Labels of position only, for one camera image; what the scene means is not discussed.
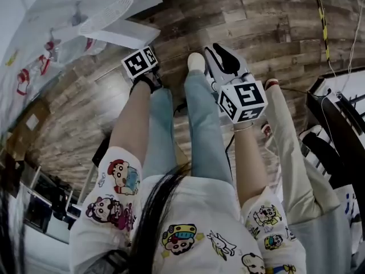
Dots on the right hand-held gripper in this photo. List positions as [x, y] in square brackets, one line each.
[245, 101]

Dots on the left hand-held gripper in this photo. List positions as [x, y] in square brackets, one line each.
[137, 63]

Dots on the person's left forearm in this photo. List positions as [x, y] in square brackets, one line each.
[131, 118]

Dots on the person's right forearm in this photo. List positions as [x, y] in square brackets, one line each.
[251, 164]

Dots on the person's right white shoe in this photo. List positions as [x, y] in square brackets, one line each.
[196, 61]

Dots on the light blue jeans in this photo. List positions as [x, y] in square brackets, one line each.
[202, 130]

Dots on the yellow black striped floor tape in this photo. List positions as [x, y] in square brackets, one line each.
[322, 19]

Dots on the cardboard box with white label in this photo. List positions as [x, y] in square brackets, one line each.
[20, 136]

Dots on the white cartoon print shirt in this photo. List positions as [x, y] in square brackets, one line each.
[199, 210]

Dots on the black metal frame rack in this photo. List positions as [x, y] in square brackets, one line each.
[342, 141]

